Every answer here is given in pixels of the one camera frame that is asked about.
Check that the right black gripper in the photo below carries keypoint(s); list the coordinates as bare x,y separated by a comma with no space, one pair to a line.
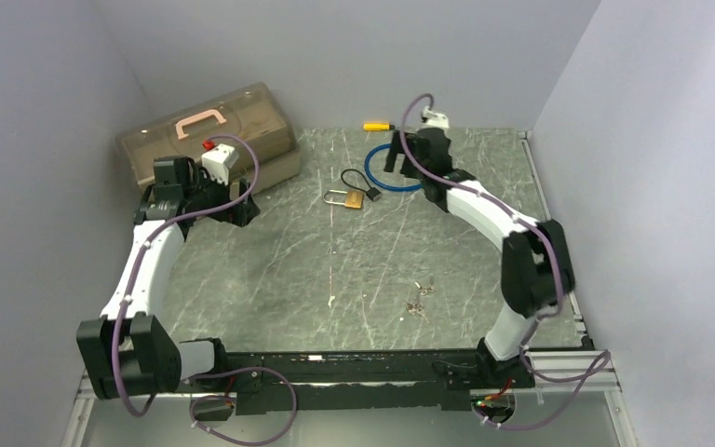
397,148

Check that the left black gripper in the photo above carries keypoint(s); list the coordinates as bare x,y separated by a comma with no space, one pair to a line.
238,214

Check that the blue cable lock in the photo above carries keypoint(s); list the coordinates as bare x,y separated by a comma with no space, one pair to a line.
387,187

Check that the brass padlock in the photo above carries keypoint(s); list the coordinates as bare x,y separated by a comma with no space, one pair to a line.
351,199

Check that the silver key bunch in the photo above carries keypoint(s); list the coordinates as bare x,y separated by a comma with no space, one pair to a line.
416,306

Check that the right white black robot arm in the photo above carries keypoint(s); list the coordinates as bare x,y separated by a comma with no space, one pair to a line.
536,269

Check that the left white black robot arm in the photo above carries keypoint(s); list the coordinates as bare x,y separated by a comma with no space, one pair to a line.
126,350

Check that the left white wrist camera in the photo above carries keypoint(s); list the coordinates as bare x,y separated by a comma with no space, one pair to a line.
217,160

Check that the yellow handled screwdriver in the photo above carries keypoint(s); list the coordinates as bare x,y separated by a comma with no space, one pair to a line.
378,127

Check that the small black cable lock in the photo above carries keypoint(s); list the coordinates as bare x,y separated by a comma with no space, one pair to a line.
358,180

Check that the translucent brown toolbox pink handle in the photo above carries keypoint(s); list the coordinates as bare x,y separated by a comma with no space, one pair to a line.
249,115

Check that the aluminium frame rail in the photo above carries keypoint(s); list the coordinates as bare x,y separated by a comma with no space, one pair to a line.
559,369

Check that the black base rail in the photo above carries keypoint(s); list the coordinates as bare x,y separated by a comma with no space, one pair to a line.
450,379

